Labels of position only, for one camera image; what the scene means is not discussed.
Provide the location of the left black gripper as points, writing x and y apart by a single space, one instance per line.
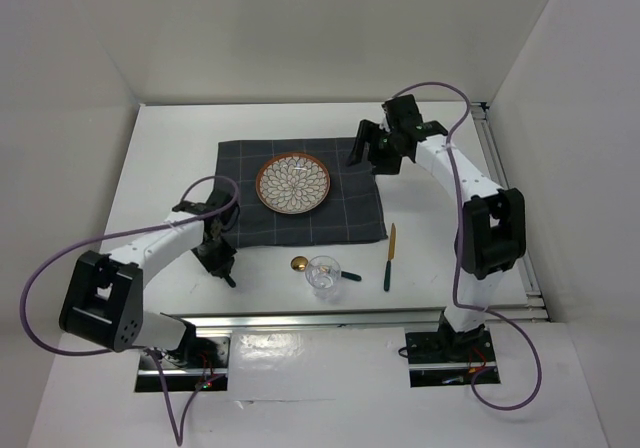
224 259

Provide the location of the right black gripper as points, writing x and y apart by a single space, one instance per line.
371 132

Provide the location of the gold fork green handle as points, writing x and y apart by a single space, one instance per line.
230 281

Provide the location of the floral patterned ceramic plate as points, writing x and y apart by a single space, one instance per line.
293 183

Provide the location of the dark grey checked napkin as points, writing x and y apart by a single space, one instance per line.
352 213

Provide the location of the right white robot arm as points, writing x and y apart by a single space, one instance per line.
490 236

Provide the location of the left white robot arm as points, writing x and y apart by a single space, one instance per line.
104 300

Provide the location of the clear drinking glass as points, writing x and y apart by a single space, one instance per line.
323 274

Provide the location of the gold spoon green handle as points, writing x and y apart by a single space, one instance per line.
299 264

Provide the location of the gold knife green handle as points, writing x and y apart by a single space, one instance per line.
390 257

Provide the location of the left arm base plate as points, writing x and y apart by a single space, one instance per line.
207 369

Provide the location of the aluminium front rail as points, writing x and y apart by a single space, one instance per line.
323 319

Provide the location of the aluminium rail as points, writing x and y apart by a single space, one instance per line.
323 319
509 206

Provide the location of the aluminium right side rail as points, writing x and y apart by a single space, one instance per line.
509 206

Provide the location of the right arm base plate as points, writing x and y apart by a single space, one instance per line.
442 359

